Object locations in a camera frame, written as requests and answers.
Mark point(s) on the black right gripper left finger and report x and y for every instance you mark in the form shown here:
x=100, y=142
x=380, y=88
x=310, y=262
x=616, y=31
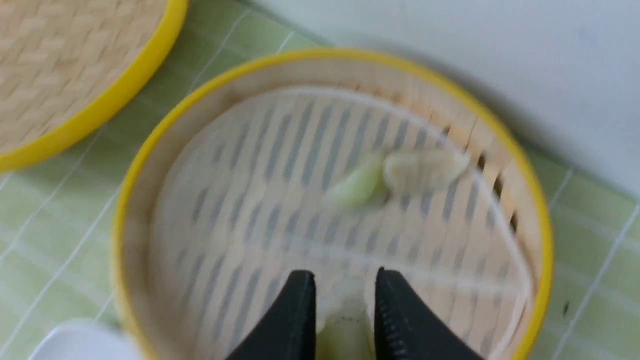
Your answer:
x=287, y=331

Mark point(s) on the green checked tablecloth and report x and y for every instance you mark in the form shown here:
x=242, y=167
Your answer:
x=56, y=216

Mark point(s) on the woven bamboo steamer lid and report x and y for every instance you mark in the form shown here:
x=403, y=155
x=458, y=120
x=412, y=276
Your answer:
x=68, y=66

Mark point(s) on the white steamer liner cloth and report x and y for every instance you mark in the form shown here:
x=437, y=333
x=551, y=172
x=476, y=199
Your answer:
x=243, y=205

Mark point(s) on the white square plate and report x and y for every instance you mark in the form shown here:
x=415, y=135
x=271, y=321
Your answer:
x=85, y=339

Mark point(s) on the light green dumpling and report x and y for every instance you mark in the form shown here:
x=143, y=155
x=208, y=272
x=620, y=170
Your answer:
x=363, y=187

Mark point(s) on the pale green dumpling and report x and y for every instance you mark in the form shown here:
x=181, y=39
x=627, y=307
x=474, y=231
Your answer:
x=344, y=330

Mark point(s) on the bamboo steamer basket yellow rim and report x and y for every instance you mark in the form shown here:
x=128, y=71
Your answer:
x=421, y=91

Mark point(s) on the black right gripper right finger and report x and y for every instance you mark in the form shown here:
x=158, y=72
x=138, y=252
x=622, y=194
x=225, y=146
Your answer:
x=406, y=329

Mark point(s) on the white dumpling in steamer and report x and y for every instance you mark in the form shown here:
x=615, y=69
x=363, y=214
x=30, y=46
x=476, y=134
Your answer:
x=423, y=171

